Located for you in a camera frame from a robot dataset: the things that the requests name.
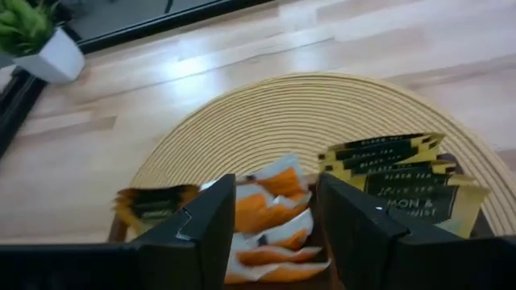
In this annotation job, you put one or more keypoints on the green plant white pot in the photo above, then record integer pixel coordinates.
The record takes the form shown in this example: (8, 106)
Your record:
(36, 44)

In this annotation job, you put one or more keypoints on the round woven placemat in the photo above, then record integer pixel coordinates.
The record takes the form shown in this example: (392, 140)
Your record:
(282, 125)

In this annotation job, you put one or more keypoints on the brown wooden tea box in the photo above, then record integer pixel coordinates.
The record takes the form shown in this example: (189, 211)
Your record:
(117, 230)

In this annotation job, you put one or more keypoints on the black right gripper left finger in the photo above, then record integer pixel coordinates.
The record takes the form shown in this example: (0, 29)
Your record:
(209, 225)

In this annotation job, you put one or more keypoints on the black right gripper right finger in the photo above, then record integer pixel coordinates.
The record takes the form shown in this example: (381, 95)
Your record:
(354, 229)

